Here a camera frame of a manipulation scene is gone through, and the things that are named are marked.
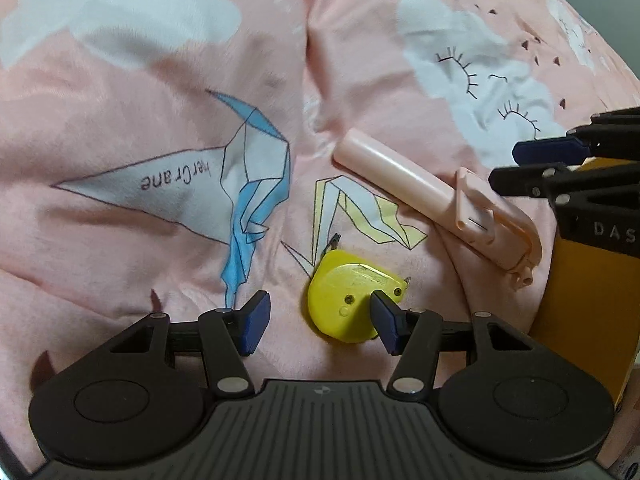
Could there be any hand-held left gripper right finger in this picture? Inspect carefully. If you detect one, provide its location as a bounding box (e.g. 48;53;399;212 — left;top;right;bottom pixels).
369;291;536;395

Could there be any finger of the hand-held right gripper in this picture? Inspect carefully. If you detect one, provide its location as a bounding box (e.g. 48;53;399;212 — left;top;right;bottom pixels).
489;164;640;202
512;107;640;167

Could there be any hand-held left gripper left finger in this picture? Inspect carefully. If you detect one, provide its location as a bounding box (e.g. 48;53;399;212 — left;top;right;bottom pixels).
107;291;272;395

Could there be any yellow tape measure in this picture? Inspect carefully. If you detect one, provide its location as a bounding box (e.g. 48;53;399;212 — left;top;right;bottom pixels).
306;232;414;345

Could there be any orange and white storage box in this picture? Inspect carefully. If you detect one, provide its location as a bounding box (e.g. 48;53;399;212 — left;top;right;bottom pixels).
529;157;640;406

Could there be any pink folding stick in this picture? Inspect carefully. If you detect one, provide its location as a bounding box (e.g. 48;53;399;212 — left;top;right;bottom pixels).
332;128;544;289

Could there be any pink cloud-print blanket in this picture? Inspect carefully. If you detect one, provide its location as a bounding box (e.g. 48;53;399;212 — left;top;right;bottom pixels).
0;0;640;480

